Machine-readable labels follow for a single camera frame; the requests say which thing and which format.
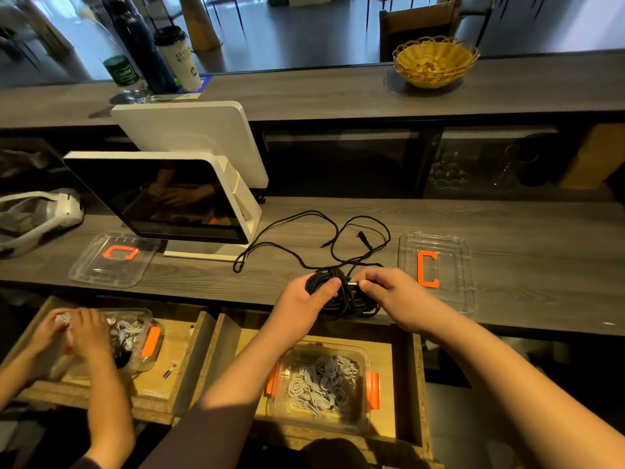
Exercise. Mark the person's left hand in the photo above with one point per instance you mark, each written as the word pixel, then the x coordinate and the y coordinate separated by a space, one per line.
pixel 298 312

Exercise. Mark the person's right hand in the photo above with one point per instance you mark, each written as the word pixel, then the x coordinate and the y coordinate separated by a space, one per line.
pixel 405 300

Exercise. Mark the clear container drawer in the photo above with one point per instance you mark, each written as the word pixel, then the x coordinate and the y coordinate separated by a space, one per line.
pixel 275 415
pixel 151 342

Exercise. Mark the person's right forearm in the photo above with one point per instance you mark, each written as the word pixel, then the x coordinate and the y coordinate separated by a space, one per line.
pixel 537 395

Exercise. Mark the another person's forearm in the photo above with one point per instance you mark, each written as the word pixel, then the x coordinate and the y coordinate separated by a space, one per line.
pixel 109 415
pixel 19 376

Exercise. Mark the person's left forearm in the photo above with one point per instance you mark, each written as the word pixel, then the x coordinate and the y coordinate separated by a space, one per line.
pixel 225 410

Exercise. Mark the wooden drawer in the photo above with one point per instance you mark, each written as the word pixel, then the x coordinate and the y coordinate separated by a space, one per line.
pixel 190 371
pixel 410 405

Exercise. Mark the small white connector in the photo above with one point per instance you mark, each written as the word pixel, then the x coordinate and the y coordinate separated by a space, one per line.
pixel 170 369

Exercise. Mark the white touchscreen monitor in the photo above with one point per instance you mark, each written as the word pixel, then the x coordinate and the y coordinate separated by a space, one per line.
pixel 151 195

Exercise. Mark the white customer display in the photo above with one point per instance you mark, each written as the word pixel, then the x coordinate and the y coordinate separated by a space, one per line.
pixel 190 139

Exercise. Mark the grey wooden bar counter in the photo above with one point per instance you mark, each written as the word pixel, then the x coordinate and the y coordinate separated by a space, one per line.
pixel 322 92

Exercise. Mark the yellow woven basket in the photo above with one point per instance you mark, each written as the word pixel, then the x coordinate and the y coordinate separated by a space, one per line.
pixel 436 63

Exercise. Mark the flat cardboard sheet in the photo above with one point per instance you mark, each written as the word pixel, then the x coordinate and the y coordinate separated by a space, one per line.
pixel 598 156

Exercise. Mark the blue white notebook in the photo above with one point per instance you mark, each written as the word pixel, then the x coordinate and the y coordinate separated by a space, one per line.
pixel 203 85

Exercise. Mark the white headset device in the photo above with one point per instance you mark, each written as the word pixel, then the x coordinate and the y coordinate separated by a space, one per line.
pixel 63 205

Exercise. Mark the brown wooden chair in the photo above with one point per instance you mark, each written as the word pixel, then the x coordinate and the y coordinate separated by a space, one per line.
pixel 420 24

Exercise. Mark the white paper coffee cup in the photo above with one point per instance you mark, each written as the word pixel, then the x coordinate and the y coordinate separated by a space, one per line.
pixel 179 61

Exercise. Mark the clear plastic water bottle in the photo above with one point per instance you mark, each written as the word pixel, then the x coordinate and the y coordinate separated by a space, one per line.
pixel 124 78

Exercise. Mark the round wooden table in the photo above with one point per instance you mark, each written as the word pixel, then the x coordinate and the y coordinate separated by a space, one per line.
pixel 200 19

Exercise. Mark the black thermos bottle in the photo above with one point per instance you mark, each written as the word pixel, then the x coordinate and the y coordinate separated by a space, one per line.
pixel 142 44

